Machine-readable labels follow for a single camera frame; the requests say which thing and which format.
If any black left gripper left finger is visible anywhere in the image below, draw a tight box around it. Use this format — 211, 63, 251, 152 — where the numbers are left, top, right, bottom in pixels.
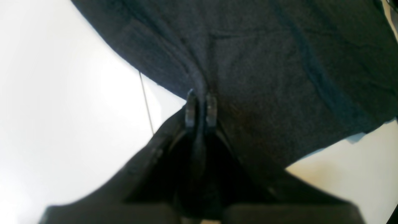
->
41, 90, 197, 224

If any black T-shirt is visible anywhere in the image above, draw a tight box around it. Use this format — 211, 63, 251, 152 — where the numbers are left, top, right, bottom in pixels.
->
73, 0, 397, 167

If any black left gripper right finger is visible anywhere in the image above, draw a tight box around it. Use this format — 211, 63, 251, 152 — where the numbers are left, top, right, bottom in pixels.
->
205, 94, 364, 224

